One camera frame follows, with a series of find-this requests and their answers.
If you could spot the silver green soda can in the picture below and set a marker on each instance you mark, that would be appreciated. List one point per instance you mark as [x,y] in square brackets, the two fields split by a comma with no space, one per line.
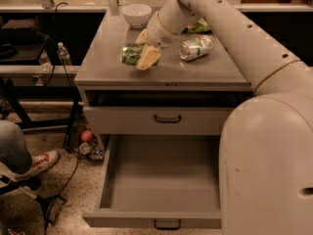
[197,47]

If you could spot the person leg in jeans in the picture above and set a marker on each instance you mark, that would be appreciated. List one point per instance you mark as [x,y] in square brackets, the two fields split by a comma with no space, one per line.
[13,151]

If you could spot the closed middle grey drawer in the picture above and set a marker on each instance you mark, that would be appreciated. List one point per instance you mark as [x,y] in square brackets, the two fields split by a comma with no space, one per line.
[176,121]

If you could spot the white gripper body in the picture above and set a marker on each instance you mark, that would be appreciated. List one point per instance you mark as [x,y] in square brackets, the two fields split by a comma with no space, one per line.
[157,31]

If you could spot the black tripod stand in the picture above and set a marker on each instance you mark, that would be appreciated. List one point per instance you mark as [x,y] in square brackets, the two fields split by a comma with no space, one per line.
[28,187]

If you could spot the grey drawer cabinet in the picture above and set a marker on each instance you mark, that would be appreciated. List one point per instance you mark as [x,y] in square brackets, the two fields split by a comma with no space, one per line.
[212,81]

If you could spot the clear water bottle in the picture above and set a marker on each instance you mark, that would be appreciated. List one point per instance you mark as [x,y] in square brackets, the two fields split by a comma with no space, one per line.
[64,54]

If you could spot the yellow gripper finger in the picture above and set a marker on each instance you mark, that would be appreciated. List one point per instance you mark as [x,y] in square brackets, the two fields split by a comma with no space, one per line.
[149,56]
[142,38]

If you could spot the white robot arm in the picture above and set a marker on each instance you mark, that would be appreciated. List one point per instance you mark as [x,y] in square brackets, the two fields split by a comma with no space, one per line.
[266,145]

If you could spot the green chip bag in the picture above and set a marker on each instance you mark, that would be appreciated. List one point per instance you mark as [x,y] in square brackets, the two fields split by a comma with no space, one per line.
[201,26]

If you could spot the small clear jar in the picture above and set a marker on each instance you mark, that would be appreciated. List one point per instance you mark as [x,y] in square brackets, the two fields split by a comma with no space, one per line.
[84,148]

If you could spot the open bottom grey drawer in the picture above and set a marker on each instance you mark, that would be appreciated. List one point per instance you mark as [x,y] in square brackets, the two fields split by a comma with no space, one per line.
[165,182]

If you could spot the white bowl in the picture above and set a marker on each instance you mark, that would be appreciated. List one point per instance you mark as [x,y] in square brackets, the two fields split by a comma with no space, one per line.
[137,15]

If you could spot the white red sneaker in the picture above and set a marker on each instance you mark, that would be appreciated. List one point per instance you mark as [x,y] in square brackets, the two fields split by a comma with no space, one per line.
[39,164]

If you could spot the orange fruit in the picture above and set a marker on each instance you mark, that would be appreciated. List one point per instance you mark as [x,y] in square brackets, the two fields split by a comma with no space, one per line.
[86,136]

